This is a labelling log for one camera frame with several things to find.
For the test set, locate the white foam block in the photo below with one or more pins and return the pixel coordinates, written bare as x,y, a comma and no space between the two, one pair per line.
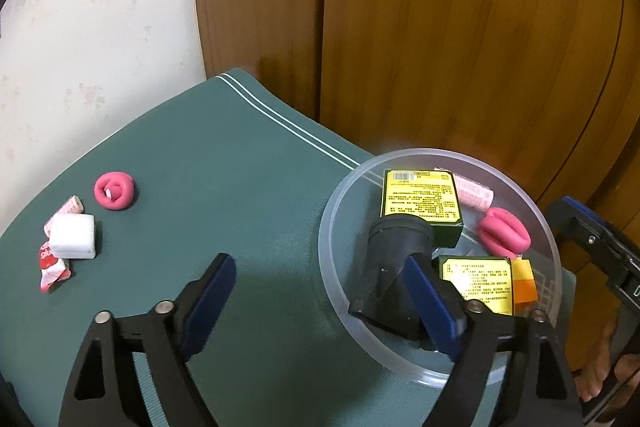
72,237

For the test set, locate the pink white candy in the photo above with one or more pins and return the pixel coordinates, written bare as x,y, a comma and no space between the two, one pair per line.
50,272

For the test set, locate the wooden wardrobe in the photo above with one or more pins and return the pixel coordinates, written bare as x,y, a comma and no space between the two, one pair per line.
425,32

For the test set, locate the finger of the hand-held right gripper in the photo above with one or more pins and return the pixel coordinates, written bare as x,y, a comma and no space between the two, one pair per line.
595,242

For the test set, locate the pink foam curler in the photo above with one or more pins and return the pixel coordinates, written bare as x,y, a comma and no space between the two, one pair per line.
502,232
125,194

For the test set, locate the green yellow label box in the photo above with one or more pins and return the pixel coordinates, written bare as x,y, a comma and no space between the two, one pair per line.
480,282
420,202

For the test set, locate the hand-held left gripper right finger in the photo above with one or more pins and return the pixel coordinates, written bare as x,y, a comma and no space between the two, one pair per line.
430,307

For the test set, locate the orange yellow toy block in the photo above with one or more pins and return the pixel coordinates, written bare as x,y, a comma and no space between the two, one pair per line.
525,287

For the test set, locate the black cylindrical cup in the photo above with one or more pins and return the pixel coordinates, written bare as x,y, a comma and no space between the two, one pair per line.
385,267

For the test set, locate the pink hair roller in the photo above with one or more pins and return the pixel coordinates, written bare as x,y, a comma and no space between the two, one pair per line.
475,194

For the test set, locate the clear plastic bowl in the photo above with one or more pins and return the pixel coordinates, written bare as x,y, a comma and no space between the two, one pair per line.
345,227

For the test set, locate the green mat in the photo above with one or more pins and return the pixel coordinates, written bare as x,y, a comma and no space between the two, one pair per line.
225,187

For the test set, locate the person's right hand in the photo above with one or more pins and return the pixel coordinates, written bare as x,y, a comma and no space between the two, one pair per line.
597,357

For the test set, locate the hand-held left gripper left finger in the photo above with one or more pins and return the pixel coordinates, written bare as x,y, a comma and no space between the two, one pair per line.
210,302

